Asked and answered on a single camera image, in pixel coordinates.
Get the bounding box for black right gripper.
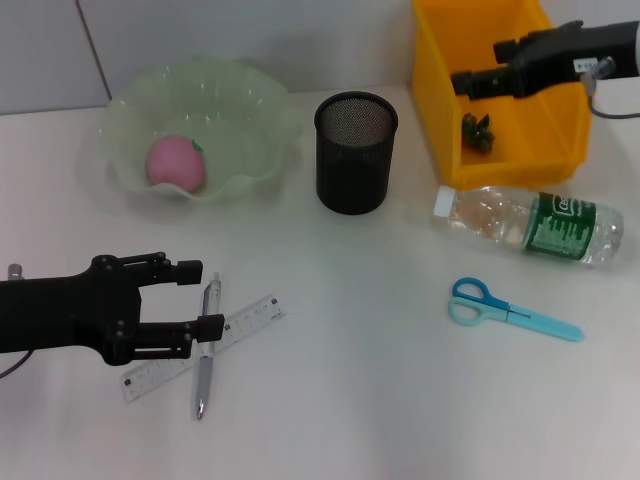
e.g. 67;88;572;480
450;20;640;100

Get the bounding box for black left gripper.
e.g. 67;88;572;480
0;251;225;367

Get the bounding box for pink toy peach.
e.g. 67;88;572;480
144;134;207;195

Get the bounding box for clear plastic water bottle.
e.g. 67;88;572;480
432;184;625;271

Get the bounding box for clear plastic ruler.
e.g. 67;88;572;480
119;294;289;404

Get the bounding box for silver ballpoint pen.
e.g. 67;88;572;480
192;272;224;421

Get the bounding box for black mesh pen holder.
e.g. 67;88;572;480
313;90;400;216

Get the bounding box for translucent green fruit plate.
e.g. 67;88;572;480
97;58;305;204

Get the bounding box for blue scissors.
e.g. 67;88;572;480
448;277;585;344

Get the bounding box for yellow plastic bin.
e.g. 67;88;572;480
411;0;595;192

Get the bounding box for right arm cable with plug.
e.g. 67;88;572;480
574;55;640;120

